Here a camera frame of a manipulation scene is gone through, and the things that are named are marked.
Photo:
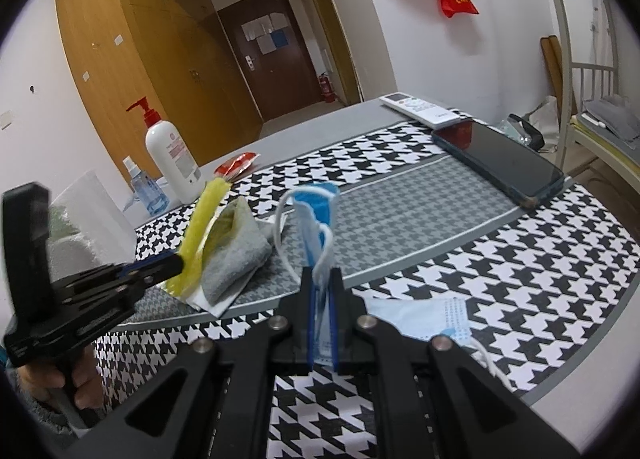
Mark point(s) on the dark plastic-wrapped item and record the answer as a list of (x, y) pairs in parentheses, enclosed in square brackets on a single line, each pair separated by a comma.
[(530, 131)]

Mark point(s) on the white foam box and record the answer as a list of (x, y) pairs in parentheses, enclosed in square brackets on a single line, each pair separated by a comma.
[(95, 209)]

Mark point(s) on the red snack packet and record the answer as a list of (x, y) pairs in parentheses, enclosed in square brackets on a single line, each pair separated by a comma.
[(235, 164)]

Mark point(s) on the houndstooth tablecloth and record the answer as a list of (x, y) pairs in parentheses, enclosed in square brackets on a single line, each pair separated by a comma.
[(450, 249)]

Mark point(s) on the clear blue spray bottle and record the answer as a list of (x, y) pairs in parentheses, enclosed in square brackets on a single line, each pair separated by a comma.
[(147, 189)]

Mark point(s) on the papers on door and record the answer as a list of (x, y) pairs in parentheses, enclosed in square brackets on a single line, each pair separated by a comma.
[(265, 31)]

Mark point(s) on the light blue face mask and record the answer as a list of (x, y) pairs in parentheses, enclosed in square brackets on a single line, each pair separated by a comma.
[(430, 319)]

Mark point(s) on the black smartphone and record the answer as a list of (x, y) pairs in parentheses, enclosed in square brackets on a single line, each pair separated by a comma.
[(500, 159)]

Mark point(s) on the grey fuzzy cloth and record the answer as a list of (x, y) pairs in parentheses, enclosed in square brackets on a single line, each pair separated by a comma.
[(235, 264)]

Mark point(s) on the yellow cloth strip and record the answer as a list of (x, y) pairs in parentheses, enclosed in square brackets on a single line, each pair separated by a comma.
[(200, 224)]

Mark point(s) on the red fire extinguisher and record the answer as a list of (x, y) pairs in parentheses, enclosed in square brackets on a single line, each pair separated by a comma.
[(326, 89)]

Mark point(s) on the leaning wooden boards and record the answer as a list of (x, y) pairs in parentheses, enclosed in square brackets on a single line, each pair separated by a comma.
[(552, 69)]

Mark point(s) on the person's left forearm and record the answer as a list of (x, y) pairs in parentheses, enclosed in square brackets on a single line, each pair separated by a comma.
[(35, 416)]

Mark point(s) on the wooden wardrobe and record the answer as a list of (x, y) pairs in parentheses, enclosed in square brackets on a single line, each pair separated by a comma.
[(125, 39)]

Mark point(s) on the metal bunk bed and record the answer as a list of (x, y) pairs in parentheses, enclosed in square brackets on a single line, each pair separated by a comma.
[(585, 139)]

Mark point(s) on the dark brown door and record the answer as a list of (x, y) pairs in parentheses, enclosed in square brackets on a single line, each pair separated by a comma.
[(280, 79)]

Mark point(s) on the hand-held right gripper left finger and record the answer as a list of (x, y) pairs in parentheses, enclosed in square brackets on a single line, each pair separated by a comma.
[(313, 334)]

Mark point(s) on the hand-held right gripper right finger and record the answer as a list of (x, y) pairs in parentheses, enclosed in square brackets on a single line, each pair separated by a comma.
[(336, 334)]

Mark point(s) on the white remote control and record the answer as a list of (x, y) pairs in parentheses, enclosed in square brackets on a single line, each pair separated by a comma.
[(420, 109)]

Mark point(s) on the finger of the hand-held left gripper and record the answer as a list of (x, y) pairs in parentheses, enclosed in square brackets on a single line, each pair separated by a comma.
[(110, 295), (150, 266)]

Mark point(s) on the grey folded bedding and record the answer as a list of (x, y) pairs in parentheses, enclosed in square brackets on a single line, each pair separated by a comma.
[(615, 116)]

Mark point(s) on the white wall switch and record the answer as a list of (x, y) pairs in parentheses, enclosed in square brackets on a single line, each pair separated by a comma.
[(6, 120)]

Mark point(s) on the white pump lotion bottle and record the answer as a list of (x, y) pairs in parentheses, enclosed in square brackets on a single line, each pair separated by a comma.
[(172, 159)]

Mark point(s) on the person's left hand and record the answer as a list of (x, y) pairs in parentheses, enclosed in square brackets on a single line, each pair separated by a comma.
[(90, 379)]

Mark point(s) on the wooden side door frame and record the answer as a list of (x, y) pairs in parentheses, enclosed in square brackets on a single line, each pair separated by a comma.
[(345, 54)]

